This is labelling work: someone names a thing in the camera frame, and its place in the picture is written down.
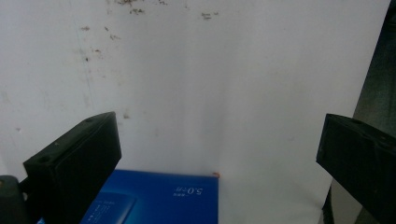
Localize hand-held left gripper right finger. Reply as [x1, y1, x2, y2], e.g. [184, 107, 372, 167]
[316, 113, 396, 224]

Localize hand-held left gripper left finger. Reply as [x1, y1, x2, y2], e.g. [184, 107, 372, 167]
[22, 111, 122, 224]

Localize blue box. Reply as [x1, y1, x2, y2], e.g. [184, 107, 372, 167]
[36, 169, 220, 224]

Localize white board mat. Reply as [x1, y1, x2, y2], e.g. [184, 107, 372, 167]
[0, 0, 392, 224]

